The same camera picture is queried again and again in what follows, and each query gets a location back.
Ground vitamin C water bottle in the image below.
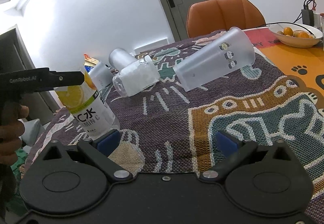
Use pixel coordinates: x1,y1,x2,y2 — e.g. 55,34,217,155
54,71,120,140

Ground frosted cup at table edge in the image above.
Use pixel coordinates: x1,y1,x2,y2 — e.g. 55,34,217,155
89,62,113,91

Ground grey frosted cup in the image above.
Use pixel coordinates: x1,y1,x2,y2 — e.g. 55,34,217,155
109,48,137,71

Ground clear cup with white sleeve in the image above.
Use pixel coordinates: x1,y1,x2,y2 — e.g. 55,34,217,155
113,55,160,97

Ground frosted cup with panda stickers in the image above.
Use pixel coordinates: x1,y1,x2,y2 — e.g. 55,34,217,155
174,27,255,91

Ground person's left hand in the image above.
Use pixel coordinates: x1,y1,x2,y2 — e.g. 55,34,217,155
1,101,29,166

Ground pile of bags and clutter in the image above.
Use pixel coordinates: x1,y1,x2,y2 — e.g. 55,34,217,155
83,54,102,73

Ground patterned woven table cloth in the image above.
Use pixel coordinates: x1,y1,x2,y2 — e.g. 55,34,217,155
20,34,323,223

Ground orange cartoon table mat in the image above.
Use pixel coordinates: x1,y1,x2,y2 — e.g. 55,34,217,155
245,28,323,114

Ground white fruit bowl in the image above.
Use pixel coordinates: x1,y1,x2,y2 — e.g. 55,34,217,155
269,23,323,48

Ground oranges in bowl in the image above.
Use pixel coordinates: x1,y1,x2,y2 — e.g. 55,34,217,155
277,27,315,38

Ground orange leather chair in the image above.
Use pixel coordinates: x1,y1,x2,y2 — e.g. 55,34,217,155
186,0,266,38

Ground black power adapter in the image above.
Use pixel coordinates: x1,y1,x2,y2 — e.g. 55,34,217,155
301,9,314,26

